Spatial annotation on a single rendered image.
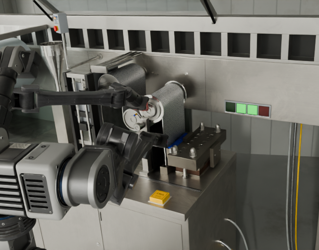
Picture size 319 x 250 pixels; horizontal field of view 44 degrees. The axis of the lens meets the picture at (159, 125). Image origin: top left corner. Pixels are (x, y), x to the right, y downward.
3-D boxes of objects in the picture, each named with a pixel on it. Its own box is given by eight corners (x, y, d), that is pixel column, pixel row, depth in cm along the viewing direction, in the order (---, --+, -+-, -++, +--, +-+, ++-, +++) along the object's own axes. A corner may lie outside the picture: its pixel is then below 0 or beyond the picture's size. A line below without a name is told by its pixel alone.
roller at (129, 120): (123, 128, 213) (121, 107, 209) (148, 112, 233) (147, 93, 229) (142, 132, 207) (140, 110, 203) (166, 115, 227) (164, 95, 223)
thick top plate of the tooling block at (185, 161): (167, 165, 202) (167, 154, 200) (200, 135, 234) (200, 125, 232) (196, 171, 195) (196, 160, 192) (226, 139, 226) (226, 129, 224)
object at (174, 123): (164, 152, 206) (161, 119, 199) (184, 135, 225) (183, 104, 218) (164, 152, 206) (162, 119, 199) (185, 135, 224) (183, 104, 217)
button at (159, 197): (149, 201, 186) (149, 197, 185) (157, 193, 191) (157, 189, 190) (162, 205, 183) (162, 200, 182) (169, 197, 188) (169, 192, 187)
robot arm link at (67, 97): (22, 114, 160) (22, 89, 156) (21, 108, 165) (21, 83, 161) (124, 111, 177) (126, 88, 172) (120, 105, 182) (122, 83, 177)
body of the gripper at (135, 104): (146, 110, 186) (138, 104, 180) (128, 107, 191) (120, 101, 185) (150, 97, 188) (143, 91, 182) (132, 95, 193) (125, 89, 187)
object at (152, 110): (143, 116, 201) (141, 102, 198) (145, 115, 203) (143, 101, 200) (156, 118, 198) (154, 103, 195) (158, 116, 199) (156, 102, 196)
